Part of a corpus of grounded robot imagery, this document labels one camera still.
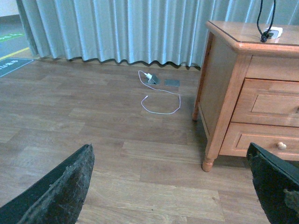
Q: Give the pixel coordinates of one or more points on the open metal floor socket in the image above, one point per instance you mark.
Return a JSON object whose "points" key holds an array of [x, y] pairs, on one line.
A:
{"points": [[155, 80]]}

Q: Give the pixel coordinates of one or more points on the grey floor sign sticker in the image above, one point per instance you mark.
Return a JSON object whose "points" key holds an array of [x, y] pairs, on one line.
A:
{"points": [[9, 64]]}

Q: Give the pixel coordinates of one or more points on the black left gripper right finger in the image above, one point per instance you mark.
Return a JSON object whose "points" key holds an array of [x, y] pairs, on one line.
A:
{"points": [[276, 183]]}

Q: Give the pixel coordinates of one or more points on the wooden nightstand cabinet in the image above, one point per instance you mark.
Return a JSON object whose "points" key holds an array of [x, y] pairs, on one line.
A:
{"points": [[233, 53]]}

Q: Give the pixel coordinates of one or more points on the white wall plug adapter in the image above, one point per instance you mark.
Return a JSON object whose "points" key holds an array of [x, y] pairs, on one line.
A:
{"points": [[148, 76]]}

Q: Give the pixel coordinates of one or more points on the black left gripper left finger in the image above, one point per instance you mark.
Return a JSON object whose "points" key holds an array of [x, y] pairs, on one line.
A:
{"points": [[58, 197]]}

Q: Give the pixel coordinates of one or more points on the closed metal floor plate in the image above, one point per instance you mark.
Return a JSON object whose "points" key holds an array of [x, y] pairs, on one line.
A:
{"points": [[171, 82]]}

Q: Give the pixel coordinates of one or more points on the wooden drawer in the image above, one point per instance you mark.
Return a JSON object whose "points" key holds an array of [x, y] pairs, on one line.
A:
{"points": [[239, 136], [268, 102]]}

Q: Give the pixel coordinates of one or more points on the round wooden lower knob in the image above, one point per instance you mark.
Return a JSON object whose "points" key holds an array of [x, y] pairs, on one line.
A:
{"points": [[281, 146]]}

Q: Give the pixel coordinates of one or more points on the pale green pleated curtain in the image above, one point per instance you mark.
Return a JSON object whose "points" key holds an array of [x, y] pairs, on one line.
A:
{"points": [[138, 30]]}

